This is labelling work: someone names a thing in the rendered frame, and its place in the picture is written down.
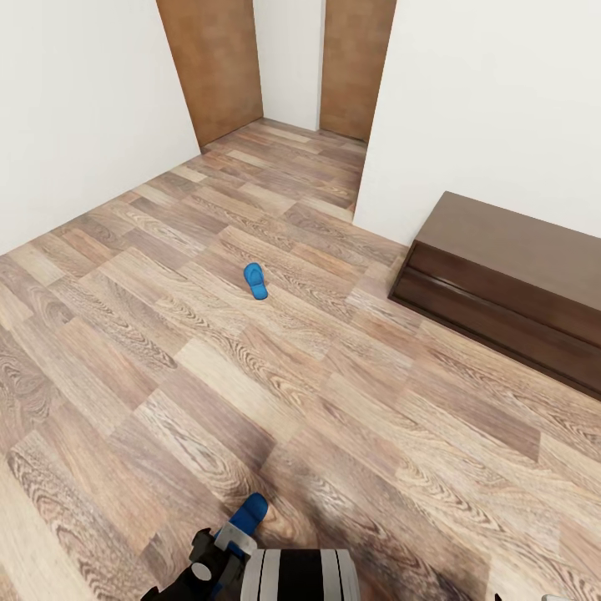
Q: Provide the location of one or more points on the sliding door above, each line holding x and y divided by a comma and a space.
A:
356, 39
213, 44

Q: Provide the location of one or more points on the robot trunk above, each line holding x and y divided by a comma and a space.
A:
300, 575

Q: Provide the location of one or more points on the bench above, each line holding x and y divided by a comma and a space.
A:
524, 287

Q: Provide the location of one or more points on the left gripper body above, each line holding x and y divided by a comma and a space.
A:
228, 561

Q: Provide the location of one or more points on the sandal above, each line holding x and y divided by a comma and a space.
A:
247, 518
254, 276

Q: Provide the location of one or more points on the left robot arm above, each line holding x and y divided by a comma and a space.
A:
213, 561

